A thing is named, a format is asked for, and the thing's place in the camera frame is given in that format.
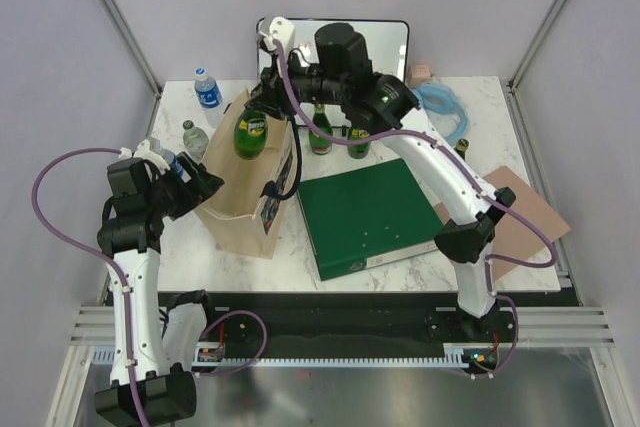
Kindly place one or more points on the pink cardboard sheet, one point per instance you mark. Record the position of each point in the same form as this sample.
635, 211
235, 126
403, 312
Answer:
515, 240

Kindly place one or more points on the green ring binder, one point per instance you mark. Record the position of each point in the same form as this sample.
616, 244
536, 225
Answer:
367, 218

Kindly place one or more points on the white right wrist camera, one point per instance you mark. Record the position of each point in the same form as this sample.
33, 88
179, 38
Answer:
275, 28

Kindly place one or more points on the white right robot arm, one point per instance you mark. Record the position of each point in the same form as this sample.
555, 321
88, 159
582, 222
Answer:
378, 103

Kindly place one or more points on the blue-label water bottle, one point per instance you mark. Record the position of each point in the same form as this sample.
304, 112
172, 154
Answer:
208, 96
171, 159

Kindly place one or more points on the white dry-erase board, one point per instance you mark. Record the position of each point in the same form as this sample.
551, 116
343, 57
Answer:
387, 44

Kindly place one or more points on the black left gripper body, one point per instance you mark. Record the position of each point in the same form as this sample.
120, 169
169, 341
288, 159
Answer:
172, 196

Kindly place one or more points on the beige canvas tote bag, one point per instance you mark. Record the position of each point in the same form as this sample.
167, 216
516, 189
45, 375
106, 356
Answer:
239, 217

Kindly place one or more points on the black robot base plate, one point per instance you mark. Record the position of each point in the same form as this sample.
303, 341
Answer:
306, 325

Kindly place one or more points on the small pink cube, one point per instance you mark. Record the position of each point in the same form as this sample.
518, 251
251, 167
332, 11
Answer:
418, 74

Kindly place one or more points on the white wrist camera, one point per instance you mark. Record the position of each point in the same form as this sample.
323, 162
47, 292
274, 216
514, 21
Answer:
146, 150
275, 28

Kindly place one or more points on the white slotted cable duct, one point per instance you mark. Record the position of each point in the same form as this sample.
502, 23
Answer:
451, 358

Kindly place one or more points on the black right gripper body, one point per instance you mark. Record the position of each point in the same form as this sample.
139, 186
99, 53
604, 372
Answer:
308, 84

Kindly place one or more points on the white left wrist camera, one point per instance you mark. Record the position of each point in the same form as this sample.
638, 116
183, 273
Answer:
146, 150

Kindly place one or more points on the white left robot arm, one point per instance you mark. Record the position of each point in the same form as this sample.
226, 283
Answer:
151, 382

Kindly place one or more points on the clear glass bottle green cap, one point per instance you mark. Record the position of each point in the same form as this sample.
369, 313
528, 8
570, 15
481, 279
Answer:
195, 140

